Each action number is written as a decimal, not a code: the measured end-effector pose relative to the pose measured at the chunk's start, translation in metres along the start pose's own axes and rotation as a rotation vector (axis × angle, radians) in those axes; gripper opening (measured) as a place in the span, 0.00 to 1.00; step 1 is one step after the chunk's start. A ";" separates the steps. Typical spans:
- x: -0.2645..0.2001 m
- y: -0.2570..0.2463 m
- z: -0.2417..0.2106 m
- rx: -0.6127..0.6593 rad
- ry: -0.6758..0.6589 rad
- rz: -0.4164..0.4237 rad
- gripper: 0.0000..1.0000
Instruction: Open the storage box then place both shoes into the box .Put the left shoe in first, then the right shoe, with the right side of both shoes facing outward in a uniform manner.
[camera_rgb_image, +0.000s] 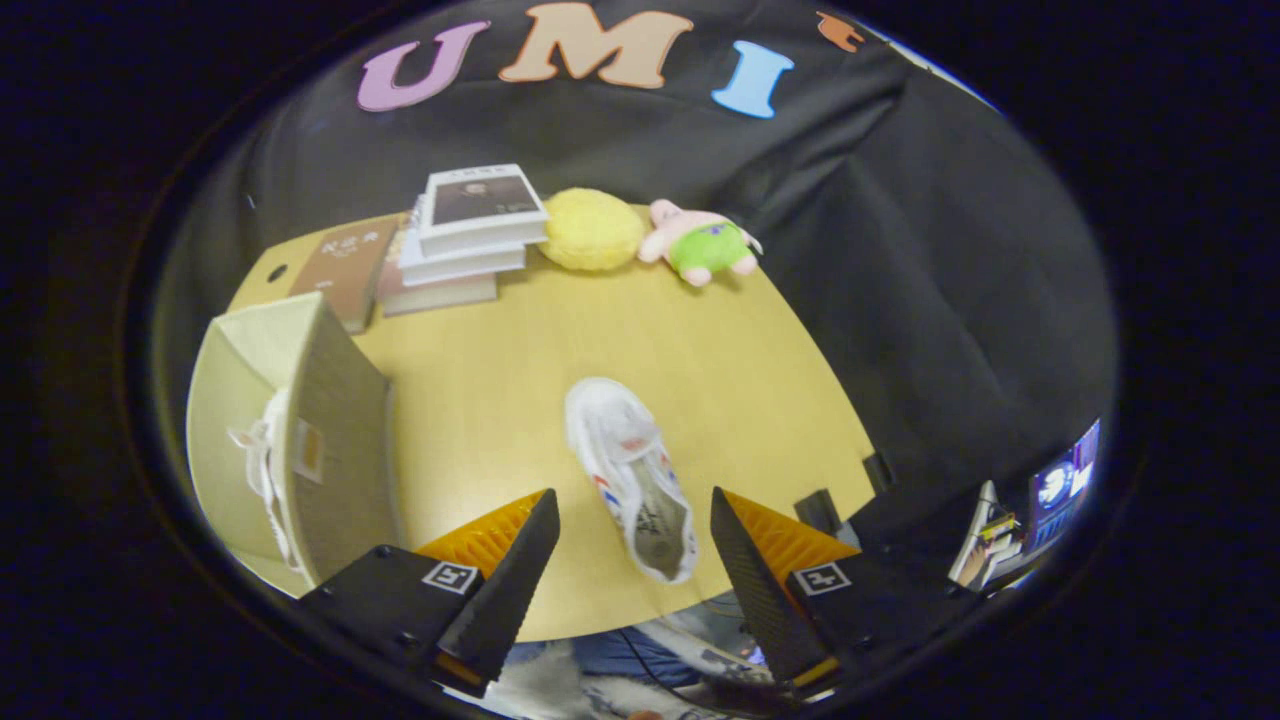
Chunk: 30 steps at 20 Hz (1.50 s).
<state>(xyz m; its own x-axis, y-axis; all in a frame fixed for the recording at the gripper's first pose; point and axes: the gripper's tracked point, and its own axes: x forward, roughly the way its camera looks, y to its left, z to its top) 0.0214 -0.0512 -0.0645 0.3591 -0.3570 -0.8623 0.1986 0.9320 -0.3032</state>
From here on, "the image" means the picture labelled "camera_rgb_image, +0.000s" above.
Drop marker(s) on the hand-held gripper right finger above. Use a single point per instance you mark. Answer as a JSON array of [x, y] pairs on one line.
[[755, 590]]

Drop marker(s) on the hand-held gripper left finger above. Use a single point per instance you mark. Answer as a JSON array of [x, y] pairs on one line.
[[510, 590]]

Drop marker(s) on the white canvas shoe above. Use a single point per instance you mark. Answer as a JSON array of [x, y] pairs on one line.
[[625, 450], [268, 450]]

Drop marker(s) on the grey fabric storage box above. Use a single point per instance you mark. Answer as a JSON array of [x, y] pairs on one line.
[[340, 440]]

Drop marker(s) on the black table clamp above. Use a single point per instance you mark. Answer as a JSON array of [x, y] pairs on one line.
[[817, 512], [880, 470]]

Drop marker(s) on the pinkish thick book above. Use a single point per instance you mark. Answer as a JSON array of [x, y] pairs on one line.
[[440, 295]]

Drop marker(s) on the computer monitor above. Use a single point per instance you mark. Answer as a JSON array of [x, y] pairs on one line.
[[1065, 485]]

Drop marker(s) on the plain white book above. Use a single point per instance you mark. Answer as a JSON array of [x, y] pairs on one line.
[[460, 265]]

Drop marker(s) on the pink and green plush toy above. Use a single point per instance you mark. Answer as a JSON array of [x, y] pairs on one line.
[[705, 245]]

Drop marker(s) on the brown cover book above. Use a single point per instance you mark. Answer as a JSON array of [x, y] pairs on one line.
[[345, 265]]

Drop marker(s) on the yellow round plush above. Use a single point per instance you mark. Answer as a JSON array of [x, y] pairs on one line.
[[592, 230]]

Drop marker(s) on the white book with portrait cover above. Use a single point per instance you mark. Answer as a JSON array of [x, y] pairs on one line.
[[485, 205]]

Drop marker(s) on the black backdrop cloth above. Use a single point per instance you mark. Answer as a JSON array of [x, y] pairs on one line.
[[950, 250]]

